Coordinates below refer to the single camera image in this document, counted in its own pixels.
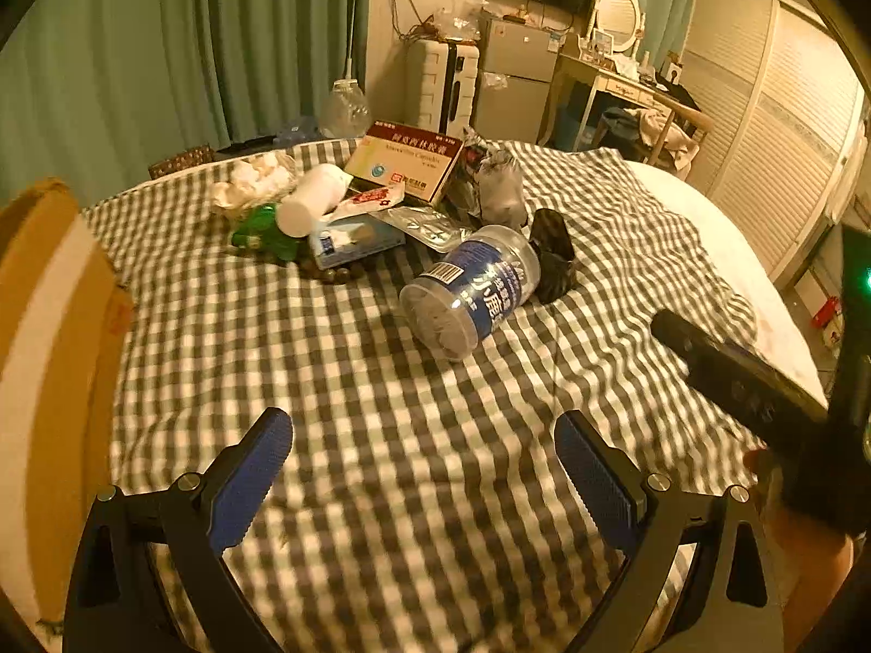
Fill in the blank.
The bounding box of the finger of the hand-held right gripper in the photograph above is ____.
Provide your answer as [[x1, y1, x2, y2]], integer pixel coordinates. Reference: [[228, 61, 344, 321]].
[[649, 309, 831, 434]]

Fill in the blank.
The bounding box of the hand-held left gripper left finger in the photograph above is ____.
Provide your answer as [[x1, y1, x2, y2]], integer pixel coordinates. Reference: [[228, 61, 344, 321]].
[[68, 406, 295, 653]]

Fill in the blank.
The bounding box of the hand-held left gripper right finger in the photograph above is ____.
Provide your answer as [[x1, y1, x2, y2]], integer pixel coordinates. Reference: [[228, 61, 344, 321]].
[[554, 410, 783, 653]]

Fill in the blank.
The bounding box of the black plastic bag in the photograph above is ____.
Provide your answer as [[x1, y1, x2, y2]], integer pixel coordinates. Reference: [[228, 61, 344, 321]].
[[527, 207, 579, 304]]

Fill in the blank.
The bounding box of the clear plastic jar blue label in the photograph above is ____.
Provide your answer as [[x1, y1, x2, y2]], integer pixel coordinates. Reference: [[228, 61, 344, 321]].
[[399, 224, 542, 363]]

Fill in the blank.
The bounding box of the brown cardboard box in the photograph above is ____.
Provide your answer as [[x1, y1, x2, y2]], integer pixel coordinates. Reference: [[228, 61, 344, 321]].
[[0, 177, 136, 627]]

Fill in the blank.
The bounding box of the green toy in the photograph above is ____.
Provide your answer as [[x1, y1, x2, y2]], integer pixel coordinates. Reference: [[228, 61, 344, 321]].
[[230, 202, 310, 265]]

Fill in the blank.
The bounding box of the blue white tissue packet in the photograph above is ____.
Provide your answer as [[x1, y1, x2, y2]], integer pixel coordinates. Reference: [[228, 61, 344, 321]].
[[308, 214, 407, 269]]

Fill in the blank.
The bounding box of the white plastic bottle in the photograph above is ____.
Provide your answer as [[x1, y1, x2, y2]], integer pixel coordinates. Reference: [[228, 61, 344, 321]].
[[275, 163, 353, 238]]

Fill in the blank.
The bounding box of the large white tissue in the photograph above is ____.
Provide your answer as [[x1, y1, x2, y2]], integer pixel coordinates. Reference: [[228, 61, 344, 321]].
[[211, 151, 297, 215]]

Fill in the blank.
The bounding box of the silver foil blister pack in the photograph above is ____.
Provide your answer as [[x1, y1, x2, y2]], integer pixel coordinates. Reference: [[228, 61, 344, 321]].
[[371, 206, 477, 252]]

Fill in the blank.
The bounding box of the clear plastic bag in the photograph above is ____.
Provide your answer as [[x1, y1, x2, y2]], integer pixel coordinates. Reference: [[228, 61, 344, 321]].
[[463, 129, 528, 229]]

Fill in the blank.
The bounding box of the person's right hand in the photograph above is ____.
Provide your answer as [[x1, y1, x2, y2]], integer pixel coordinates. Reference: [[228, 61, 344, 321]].
[[743, 447, 857, 635]]

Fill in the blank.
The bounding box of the small red white carton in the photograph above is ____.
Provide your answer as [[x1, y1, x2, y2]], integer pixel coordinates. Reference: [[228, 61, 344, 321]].
[[813, 295, 845, 355]]

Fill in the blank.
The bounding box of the grey white checked cloth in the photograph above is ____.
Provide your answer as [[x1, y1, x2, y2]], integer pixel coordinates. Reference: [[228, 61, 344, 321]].
[[80, 138, 759, 653]]

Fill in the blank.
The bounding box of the pile of clothes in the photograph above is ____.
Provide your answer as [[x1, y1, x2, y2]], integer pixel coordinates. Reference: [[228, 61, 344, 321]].
[[599, 105, 691, 171]]

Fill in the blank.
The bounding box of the wooden chair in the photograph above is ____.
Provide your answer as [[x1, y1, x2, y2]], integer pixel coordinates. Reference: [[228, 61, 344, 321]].
[[640, 91, 714, 181]]

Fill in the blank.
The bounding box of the white louvred wardrobe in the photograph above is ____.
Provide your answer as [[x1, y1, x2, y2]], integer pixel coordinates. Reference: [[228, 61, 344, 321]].
[[680, 0, 871, 287]]

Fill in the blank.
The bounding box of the red white sachet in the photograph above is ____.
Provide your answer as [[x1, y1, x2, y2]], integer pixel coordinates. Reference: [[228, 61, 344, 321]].
[[327, 187, 402, 222]]

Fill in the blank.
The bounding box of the brown patterned box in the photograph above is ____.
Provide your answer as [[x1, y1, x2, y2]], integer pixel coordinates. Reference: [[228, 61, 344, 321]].
[[148, 144, 215, 180]]

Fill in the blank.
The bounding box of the cream dressing table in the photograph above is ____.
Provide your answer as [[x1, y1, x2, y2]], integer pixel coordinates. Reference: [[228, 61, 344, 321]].
[[541, 51, 671, 151]]

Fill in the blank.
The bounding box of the blue plastic bag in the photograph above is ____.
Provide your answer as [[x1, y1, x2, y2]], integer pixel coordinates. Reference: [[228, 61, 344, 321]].
[[275, 117, 321, 145]]

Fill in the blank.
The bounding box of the red white medicine box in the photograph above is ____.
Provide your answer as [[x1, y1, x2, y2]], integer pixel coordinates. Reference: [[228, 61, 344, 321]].
[[344, 121, 465, 206]]

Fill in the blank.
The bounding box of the silver small fridge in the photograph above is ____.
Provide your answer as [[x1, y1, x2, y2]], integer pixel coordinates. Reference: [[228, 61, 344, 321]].
[[476, 17, 569, 144]]

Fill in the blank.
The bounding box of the large clear water bottle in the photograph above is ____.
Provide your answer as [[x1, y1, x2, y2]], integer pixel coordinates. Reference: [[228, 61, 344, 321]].
[[320, 78, 374, 140]]

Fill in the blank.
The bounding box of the white oval mirror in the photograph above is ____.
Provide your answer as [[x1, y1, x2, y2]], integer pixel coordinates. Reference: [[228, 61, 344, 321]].
[[593, 0, 646, 59]]

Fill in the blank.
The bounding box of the white suitcase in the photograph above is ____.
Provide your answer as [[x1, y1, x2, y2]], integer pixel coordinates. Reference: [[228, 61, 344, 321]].
[[406, 37, 483, 139]]

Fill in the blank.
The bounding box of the wide green curtain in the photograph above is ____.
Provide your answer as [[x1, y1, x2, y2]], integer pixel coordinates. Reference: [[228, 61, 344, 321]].
[[0, 0, 374, 181]]

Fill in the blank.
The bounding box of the clear bag on suitcase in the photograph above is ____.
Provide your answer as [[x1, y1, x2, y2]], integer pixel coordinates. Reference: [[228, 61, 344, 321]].
[[428, 7, 484, 42]]

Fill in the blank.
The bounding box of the white pole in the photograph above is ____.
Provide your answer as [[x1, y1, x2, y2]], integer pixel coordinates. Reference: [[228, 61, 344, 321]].
[[342, 0, 356, 83]]

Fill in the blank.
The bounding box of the dark bead bracelet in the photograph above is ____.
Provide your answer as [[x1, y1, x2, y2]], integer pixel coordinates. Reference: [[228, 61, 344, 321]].
[[303, 262, 361, 283]]

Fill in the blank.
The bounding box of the wall cable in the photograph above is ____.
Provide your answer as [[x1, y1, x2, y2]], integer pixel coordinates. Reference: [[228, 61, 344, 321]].
[[391, 0, 437, 42]]

